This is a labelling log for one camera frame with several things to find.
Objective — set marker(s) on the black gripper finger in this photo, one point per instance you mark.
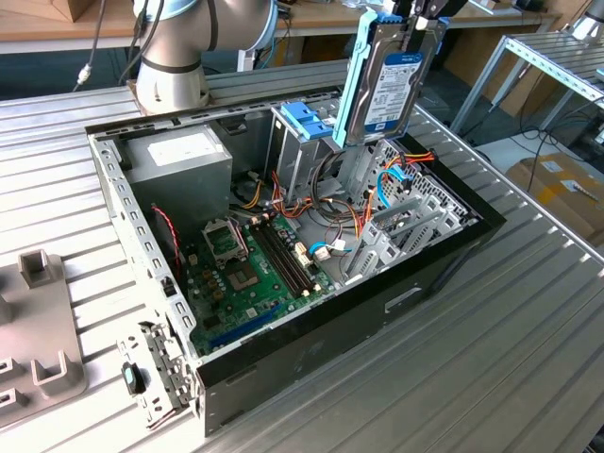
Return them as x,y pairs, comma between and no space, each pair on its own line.
439,9
406,7

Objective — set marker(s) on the hard disk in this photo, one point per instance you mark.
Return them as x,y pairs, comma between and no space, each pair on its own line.
391,85

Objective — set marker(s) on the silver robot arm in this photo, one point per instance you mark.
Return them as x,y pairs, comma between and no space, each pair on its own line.
179,33

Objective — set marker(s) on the silver disk bay cage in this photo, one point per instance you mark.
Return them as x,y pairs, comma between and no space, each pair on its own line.
384,252

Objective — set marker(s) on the long wooden desk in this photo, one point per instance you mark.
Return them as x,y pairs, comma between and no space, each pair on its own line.
311,16

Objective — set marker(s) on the brown cardboard sheet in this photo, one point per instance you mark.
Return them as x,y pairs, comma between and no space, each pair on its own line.
531,101

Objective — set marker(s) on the blue plastic drive latch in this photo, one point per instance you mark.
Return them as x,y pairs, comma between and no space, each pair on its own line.
302,120

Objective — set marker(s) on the silver drive cage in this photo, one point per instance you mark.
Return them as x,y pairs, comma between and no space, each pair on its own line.
302,160

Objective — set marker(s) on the black device on floor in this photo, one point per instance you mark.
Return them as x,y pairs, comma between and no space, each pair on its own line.
590,132

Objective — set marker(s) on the cardboard box with labels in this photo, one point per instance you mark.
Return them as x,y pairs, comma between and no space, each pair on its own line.
557,203

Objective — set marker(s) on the black RAM slot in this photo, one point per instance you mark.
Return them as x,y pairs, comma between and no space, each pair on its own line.
282,260
294,255
276,263
288,257

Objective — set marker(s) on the grey power supply unit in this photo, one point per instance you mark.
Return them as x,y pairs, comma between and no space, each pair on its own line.
189,189

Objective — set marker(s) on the CPU socket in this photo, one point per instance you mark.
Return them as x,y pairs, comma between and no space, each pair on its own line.
243,277

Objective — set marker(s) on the small brown cardboard box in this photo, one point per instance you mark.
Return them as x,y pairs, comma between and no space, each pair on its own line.
78,8

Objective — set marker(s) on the green motherboard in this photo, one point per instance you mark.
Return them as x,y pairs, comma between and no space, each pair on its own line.
264,307

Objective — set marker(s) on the black PC case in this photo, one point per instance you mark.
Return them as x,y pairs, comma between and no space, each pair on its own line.
330,340

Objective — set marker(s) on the blue expansion slot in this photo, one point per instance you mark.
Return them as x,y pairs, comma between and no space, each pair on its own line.
245,326

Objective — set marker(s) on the black latch with blue tab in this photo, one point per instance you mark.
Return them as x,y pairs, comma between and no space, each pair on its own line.
133,380

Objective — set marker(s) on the grey parts rack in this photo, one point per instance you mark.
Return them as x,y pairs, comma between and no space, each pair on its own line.
42,321

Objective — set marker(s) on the silver card retainer bracket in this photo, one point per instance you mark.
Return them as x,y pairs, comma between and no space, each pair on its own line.
162,358

